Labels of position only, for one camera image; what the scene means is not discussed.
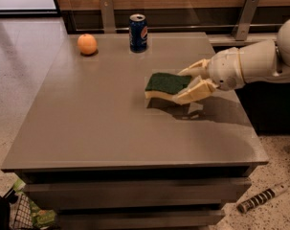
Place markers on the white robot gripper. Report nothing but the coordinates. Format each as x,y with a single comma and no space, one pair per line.
227,69

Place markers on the green and yellow sponge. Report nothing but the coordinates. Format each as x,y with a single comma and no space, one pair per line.
165,85

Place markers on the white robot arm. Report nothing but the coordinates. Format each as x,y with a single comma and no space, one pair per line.
267,60

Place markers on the blue pepsi can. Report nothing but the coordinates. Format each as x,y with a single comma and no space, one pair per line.
137,33

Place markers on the orange fruit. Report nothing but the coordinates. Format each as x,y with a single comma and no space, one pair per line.
87,44

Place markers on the white power strip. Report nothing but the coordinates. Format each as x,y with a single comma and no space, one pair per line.
261,198

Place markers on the grey upper drawer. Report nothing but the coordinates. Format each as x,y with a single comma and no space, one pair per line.
141,193

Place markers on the grey drawer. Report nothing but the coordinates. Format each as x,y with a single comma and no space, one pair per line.
143,220
141,193

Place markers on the grey lower drawer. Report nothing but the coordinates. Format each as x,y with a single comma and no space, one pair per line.
143,220

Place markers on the green chip bag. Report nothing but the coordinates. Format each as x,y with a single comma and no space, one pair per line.
42,219

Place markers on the right metal bracket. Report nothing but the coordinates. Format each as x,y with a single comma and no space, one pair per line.
243,24

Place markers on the metal bracket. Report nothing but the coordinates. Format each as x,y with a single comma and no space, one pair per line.
108,16
243,24

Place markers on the metal rail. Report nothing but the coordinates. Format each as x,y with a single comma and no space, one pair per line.
210,27

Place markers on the left metal bracket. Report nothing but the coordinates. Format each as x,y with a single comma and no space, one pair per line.
108,16

